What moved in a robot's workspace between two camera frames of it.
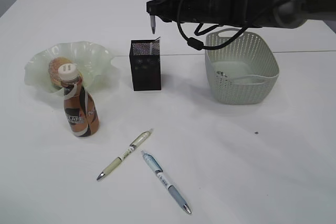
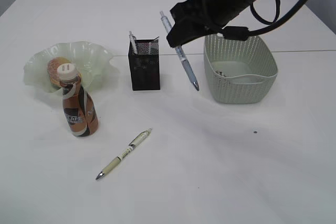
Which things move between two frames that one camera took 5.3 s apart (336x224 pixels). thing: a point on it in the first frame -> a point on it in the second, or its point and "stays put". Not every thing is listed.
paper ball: (221, 74) stays put
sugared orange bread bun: (53, 68) stays put
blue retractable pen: (161, 176) -> (180, 54)
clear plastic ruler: (154, 46) stays put
